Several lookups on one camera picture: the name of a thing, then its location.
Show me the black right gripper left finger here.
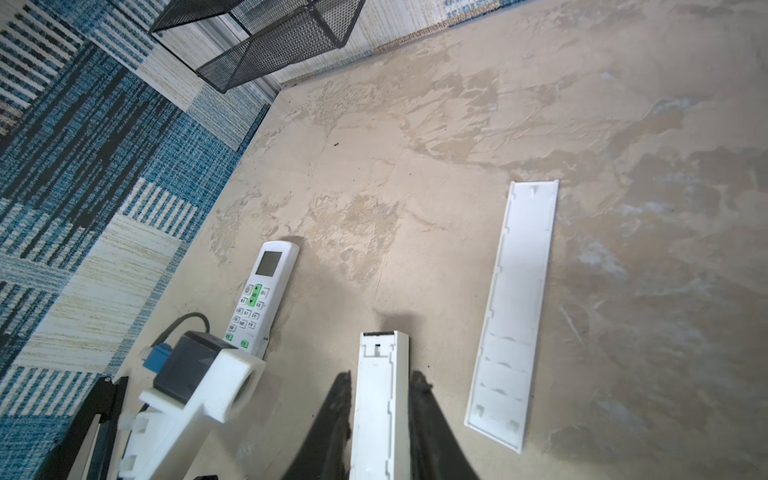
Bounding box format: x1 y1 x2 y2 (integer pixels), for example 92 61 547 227
283 371 352 479

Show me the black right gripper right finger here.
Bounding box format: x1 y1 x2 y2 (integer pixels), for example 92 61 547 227
408 370 478 480

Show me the white air conditioner remote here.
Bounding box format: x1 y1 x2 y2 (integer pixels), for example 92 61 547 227
224 241 300 359

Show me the black wire mesh shelf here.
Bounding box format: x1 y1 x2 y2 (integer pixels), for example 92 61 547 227
149 0 365 93

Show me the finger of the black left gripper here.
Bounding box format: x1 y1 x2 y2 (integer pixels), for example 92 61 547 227
35 376 129 479

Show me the white battery cover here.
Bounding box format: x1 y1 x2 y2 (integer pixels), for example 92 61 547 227
464 180 559 454

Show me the long white remote control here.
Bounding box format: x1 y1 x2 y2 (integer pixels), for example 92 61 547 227
350 331 411 479

